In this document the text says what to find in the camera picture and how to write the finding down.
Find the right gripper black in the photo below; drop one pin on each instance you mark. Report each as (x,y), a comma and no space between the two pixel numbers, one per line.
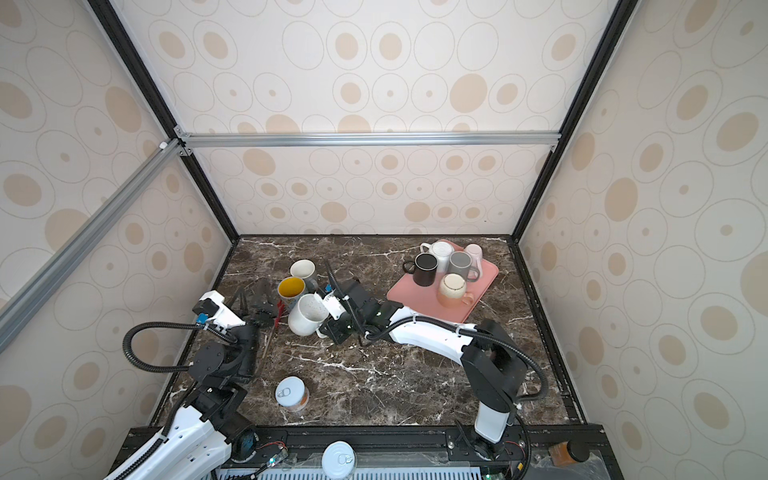
(330,330)

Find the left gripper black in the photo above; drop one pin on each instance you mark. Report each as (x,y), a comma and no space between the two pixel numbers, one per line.
(266,312)

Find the blue butterfly mug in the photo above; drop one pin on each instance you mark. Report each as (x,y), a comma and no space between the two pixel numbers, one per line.
(290,290)

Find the cream speckled mug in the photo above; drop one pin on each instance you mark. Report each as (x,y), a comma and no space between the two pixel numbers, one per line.
(307,315)

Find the pink plastic tray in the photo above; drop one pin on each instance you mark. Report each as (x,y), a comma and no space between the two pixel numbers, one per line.
(424,299)

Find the grey mug white interior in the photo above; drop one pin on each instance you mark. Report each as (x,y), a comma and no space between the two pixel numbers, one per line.
(305,269)

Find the cream and pink mug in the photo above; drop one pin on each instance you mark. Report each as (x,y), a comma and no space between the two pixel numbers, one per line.
(452,292)

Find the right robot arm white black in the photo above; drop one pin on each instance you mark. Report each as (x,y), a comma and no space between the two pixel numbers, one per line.
(500,374)

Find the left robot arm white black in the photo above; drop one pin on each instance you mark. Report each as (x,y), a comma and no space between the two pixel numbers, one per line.
(204,429)

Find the black mug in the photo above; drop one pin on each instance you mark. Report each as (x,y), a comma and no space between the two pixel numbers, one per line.
(422,268)

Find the pale pink mug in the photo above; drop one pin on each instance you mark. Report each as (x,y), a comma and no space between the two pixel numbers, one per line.
(476,254)

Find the orange label tin can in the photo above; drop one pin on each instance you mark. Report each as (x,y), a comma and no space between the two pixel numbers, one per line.
(292,394)

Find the back aluminium crossbar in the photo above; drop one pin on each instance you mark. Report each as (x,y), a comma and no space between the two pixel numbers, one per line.
(385,139)

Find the aluminium crossbar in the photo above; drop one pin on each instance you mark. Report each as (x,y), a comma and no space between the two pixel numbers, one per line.
(385,139)
(37,291)

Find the left aluminium crossbar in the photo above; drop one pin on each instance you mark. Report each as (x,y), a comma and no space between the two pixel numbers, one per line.
(37,291)

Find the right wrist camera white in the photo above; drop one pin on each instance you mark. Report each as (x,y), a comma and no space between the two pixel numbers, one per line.
(334,306)

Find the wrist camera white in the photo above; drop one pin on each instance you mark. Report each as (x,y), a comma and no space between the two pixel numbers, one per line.
(334,306)
(211,310)

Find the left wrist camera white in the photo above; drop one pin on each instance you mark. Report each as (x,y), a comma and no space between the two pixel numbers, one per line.
(211,310)

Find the grey mug upright handle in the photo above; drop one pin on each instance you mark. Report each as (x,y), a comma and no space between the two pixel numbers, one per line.
(462,264)

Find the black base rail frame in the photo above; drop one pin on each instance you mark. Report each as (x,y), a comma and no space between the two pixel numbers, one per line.
(414,452)

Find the white can on rail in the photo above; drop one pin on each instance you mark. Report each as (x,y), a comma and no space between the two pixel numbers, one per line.
(338,461)

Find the brown bottle on rail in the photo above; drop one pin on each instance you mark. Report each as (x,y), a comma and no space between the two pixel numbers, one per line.
(568,453)

